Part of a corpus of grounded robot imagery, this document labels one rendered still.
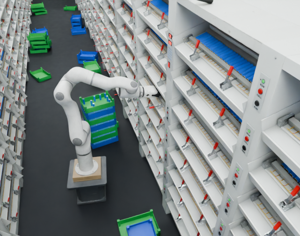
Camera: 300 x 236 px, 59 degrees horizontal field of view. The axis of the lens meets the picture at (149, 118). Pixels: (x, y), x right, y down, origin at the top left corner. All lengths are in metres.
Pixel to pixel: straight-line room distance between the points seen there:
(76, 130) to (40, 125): 1.51
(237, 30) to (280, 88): 0.24
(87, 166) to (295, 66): 1.83
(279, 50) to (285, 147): 0.27
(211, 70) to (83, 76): 0.93
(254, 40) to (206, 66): 0.38
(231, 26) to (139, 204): 1.85
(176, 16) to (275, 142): 0.77
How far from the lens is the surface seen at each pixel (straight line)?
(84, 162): 2.24
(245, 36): 0.90
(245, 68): 1.11
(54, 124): 3.45
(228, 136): 1.13
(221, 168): 1.26
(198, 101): 1.31
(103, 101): 2.81
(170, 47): 1.46
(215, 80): 1.11
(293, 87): 0.86
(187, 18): 1.39
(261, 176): 1.02
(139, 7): 2.04
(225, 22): 0.98
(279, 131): 0.90
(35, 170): 2.95
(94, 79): 1.81
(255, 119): 0.91
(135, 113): 2.76
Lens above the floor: 2.04
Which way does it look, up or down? 38 degrees down
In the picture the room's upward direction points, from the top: 1 degrees counter-clockwise
